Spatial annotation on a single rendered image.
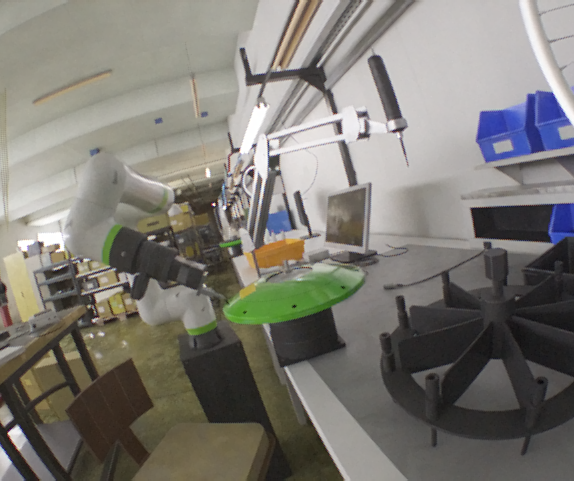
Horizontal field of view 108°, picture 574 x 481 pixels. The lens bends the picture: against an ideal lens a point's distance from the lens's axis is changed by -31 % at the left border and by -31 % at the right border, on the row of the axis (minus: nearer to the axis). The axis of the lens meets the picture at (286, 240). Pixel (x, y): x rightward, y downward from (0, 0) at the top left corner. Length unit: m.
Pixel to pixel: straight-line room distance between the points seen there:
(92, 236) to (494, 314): 0.70
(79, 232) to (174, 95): 5.59
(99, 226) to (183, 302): 0.58
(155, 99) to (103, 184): 5.57
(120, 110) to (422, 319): 6.14
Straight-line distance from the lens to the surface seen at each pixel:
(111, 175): 0.66
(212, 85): 6.18
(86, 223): 0.66
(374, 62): 0.74
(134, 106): 6.24
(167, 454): 1.04
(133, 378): 1.09
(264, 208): 1.11
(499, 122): 1.16
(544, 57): 0.47
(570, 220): 1.10
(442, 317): 0.49
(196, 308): 1.15
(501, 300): 0.42
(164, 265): 0.62
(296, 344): 0.64
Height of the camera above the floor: 1.23
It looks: 6 degrees down
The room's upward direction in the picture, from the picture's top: 15 degrees counter-clockwise
